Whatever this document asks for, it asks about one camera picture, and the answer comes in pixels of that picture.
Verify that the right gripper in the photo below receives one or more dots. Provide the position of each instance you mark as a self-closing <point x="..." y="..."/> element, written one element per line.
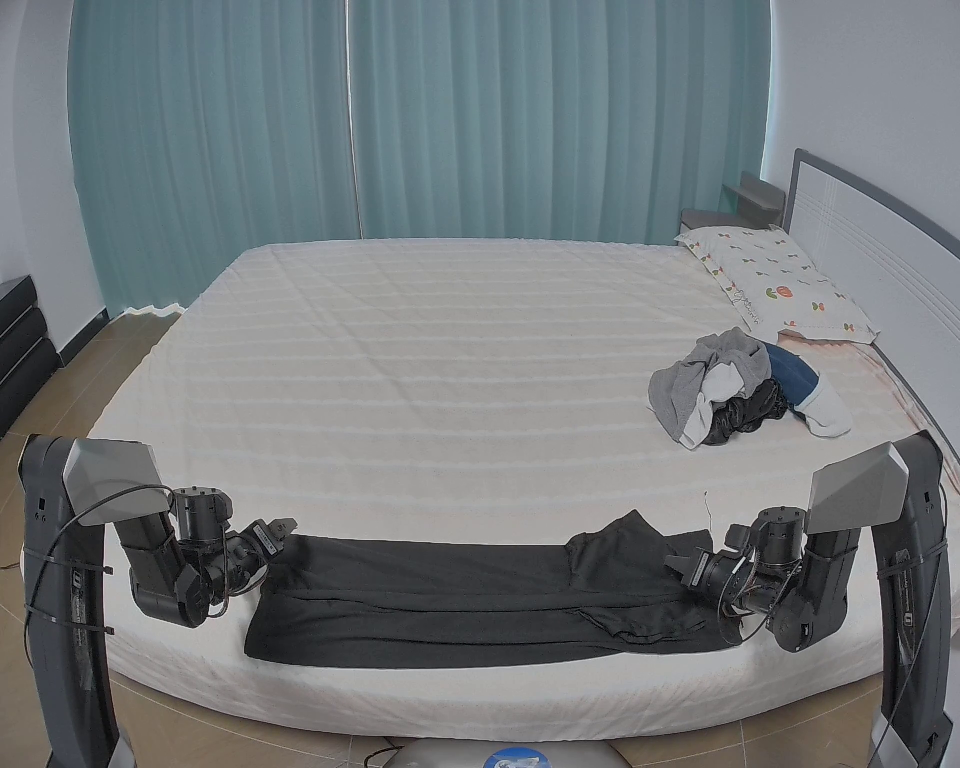
<point x="712" y="574"/>

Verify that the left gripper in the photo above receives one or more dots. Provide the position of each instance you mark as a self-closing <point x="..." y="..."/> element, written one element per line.
<point x="255" y="555"/>

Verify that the black T-shirt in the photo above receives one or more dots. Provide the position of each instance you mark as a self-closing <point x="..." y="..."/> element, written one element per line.
<point x="450" y="600"/>

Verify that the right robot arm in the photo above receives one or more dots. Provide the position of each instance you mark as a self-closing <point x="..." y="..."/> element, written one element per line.
<point x="832" y="570"/>

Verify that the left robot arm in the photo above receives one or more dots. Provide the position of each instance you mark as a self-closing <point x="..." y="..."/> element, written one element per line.
<point x="75" y="637"/>

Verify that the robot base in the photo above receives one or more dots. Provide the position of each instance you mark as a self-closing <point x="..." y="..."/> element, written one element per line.
<point x="450" y="756"/>

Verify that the pile of clothes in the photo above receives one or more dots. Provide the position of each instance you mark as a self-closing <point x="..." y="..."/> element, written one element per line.
<point x="679" y="390"/>

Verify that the bed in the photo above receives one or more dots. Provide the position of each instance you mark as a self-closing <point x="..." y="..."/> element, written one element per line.
<point x="450" y="337"/>

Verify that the white printed pillow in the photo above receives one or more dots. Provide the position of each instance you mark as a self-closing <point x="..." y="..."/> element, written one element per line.
<point x="776" y="285"/>

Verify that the black chest of drawers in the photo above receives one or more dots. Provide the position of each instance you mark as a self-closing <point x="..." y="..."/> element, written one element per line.
<point x="19" y="341"/>

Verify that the grey bedside table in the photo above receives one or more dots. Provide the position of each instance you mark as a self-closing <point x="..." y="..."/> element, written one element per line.
<point x="759" y="195"/>

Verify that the blue-green curtain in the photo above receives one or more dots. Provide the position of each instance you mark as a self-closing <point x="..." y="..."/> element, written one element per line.
<point x="555" y="120"/>
<point x="210" y="150"/>

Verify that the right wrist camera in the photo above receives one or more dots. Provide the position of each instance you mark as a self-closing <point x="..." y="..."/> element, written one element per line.
<point x="738" y="538"/>

